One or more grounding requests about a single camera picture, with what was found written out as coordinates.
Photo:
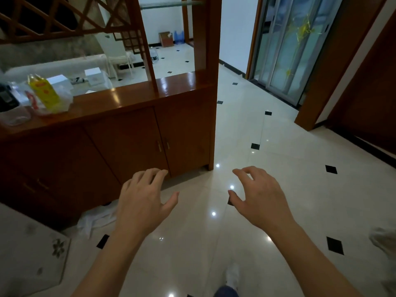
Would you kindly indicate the person's left hand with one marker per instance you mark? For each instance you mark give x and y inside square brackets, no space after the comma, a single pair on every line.
[139,207]

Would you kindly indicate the person's right hand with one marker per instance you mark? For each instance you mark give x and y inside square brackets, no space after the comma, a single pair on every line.
[263,201]

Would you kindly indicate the person's left thumb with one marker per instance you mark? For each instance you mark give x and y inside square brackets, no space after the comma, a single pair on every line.
[170,203]

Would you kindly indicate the person's right thumb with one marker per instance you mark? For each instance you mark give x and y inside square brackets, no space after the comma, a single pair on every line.
[235,199]

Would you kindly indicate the person's right forearm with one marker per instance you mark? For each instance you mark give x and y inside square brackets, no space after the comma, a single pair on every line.
[312,262]

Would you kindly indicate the person's left forearm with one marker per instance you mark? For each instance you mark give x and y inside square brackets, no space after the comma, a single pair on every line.
[105,266]

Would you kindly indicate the white cloth on floor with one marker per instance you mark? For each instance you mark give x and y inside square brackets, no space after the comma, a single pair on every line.
[97,218]

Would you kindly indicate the person's white shoe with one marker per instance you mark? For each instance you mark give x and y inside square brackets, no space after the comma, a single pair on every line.
[232,276]

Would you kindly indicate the wooden partition cabinet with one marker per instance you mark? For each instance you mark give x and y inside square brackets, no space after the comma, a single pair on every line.
[117,132]

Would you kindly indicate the person's blue trouser leg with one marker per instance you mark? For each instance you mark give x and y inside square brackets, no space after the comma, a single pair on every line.
[225,292]

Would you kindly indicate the white floral covered furniture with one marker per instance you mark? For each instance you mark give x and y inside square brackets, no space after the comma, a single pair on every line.
[31,253]

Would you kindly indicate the white chair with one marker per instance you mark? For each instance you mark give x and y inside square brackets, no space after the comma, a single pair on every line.
[122,63]

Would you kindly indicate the clear water jug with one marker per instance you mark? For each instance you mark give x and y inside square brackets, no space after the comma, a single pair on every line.
[153,55]

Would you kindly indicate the small white box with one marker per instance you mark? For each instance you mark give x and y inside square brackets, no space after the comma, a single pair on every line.
[93,75]

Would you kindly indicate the white crumpled bag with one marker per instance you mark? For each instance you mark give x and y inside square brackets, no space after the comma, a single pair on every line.
[384,244]

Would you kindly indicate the glass sliding door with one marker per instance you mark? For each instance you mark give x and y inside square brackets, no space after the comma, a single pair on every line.
[290,46]

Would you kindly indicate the cardboard box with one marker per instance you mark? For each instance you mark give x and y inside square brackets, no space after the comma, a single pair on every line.
[166,39]

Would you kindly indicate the clear plastic bag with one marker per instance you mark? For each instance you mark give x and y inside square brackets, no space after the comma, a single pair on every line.
[46,95]

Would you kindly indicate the blue plastic bag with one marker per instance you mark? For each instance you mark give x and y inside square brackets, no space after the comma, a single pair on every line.
[179,37]

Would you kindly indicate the yellow oil bottle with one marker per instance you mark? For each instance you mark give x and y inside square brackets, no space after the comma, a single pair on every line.
[45,92]

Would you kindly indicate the brown wooden door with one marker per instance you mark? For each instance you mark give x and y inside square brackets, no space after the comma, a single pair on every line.
[365,86]

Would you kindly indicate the covered white sofa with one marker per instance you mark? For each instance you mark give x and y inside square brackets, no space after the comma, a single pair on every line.
[58,72]

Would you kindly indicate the black device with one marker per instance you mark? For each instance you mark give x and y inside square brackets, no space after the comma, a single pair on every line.
[7,100]

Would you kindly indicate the glass shelf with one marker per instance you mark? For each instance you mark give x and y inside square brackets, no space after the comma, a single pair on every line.
[170,4]

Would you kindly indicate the wooden lattice screen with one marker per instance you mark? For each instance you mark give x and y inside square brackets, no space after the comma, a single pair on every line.
[74,18]

